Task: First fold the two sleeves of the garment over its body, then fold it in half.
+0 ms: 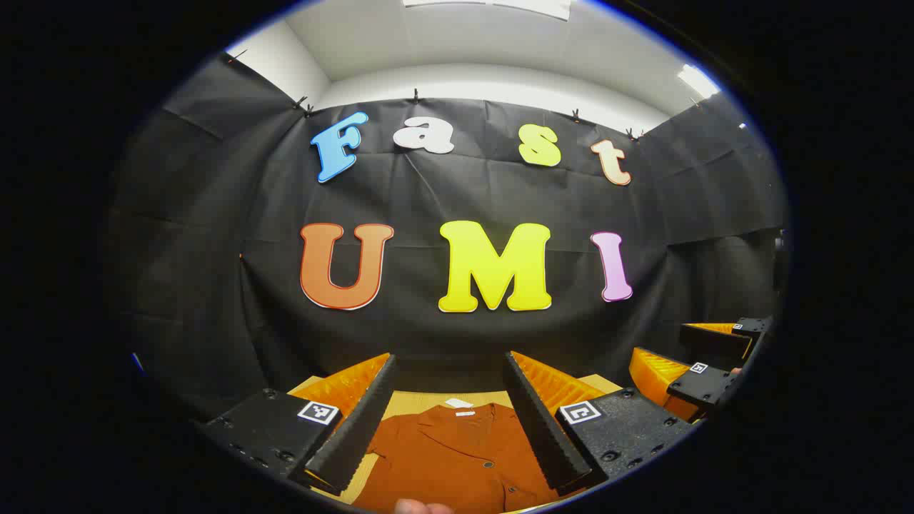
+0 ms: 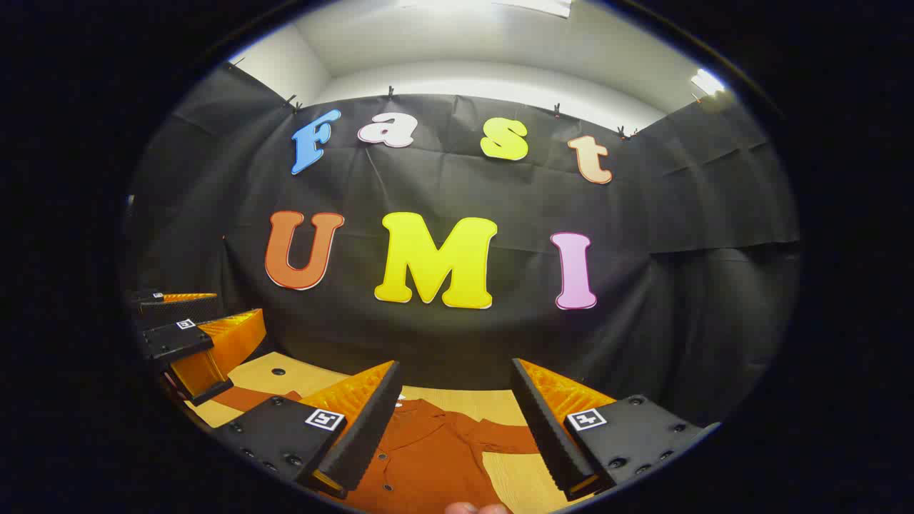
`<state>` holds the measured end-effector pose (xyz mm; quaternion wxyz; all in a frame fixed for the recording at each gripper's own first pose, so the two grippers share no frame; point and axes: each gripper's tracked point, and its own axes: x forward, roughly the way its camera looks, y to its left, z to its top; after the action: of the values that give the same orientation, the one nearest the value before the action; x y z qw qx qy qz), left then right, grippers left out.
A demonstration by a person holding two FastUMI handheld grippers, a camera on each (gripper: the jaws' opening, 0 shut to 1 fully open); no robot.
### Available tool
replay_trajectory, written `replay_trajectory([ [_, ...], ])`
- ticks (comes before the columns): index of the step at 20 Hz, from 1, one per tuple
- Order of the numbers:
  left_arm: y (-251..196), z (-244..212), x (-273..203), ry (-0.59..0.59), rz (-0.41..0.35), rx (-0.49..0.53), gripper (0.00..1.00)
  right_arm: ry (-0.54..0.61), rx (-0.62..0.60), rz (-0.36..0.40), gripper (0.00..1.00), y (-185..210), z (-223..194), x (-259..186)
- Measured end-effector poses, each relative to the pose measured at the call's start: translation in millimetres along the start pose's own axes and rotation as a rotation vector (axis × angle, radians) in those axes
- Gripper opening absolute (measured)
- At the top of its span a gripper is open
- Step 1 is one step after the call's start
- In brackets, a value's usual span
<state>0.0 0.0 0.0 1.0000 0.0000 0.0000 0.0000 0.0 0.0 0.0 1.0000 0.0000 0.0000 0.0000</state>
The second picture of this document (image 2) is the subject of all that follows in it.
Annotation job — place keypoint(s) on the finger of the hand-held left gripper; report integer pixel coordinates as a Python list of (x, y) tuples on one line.
[(178, 313), (171, 341)]

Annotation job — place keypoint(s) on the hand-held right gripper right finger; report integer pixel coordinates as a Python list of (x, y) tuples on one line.
[(546, 428)]

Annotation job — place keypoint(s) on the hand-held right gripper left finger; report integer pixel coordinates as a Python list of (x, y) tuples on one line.
[(368, 428)]

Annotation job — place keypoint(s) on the orange knit cardigan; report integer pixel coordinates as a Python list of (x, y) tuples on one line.
[(428, 457)]

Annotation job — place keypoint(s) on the black backdrop cloth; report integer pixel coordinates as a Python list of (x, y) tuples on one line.
[(457, 335)]

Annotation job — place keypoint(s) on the ceiling light panel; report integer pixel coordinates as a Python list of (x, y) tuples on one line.
[(707, 82)]

